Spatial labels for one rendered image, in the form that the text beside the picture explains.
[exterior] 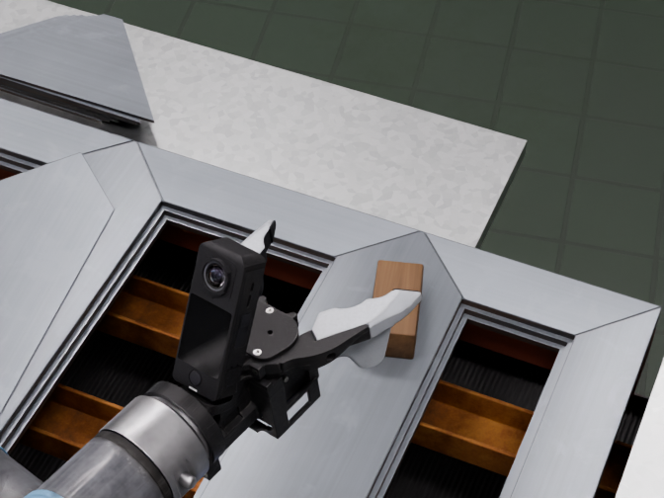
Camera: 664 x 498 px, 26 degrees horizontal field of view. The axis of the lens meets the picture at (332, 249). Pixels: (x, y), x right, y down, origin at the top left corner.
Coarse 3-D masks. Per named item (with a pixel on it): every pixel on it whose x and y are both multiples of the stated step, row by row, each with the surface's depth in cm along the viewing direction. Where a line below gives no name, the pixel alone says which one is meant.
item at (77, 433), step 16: (48, 400) 198; (64, 400) 196; (80, 400) 194; (96, 400) 193; (48, 416) 196; (64, 416) 196; (80, 416) 196; (96, 416) 196; (112, 416) 194; (32, 432) 190; (48, 432) 189; (64, 432) 195; (80, 432) 195; (96, 432) 195; (48, 448) 192; (64, 448) 190; (80, 448) 188; (192, 496) 185
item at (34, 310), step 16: (0, 288) 190; (16, 288) 190; (0, 304) 188; (16, 304) 188; (32, 304) 188; (48, 304) 188; (0, 320) 186; (16, 320) 186; (32, 320) 186; (48, 320) 186; (16, 336) 185; (32, 336) 185
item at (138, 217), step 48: (144, 192) 202; (144, 240) 198; (240, 240) 198; (96, 288) 190; (48, 336) 185; (528, 336) 187; (48, 384) 182; (432, 384) 182; (0, 432) 175; (528, 432) 177; (384, 480) 173
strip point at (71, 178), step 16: (64, 160) 206; (80, 160) 206; (16, 176) 204; (32, 176) 204; (48, 176) 204; (64, 176) 204; (80, 176) 204; (48, 192) 201; (64, 192) 201; (80, 192) 201; (96, 192) 201; (112, 208) 199
